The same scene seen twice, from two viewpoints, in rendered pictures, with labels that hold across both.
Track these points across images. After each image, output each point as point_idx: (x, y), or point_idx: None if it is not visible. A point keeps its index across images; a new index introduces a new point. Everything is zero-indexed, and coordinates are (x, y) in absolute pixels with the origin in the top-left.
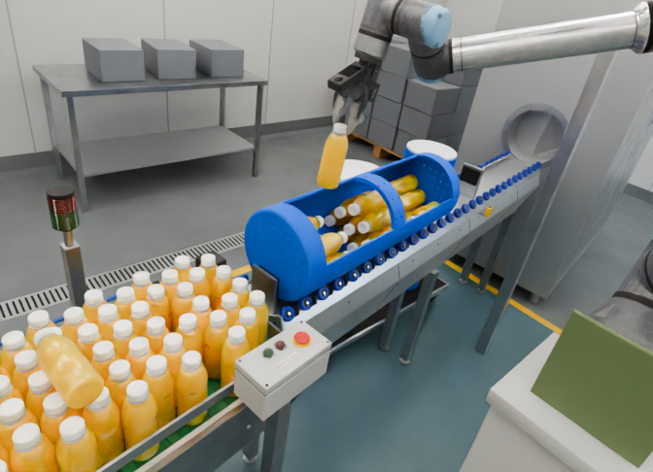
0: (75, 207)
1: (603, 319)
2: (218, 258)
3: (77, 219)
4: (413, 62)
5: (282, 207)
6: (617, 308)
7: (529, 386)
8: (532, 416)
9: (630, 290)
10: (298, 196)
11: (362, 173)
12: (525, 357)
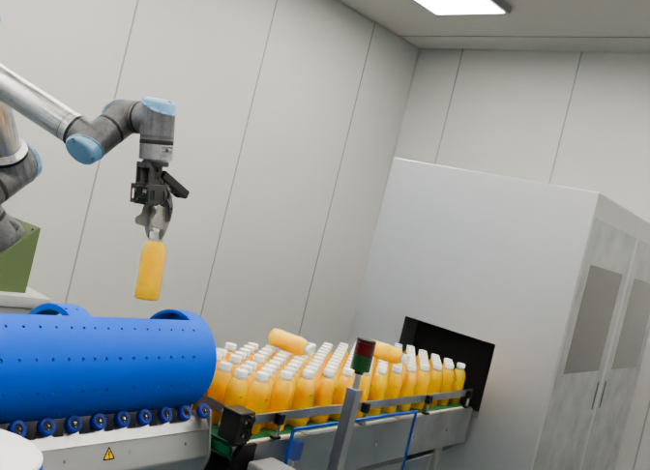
0: (354, 349)
1: (19, 227)
2: (232, 407)
3: (351, 360)
4: (110, 150)
5: (191, 314)
6: (12, 220)
7: (22, 293)
8: (37, 292)
9: (2, 211)
10: (171, 320)
11: (72, 319)
12: (6, 295)
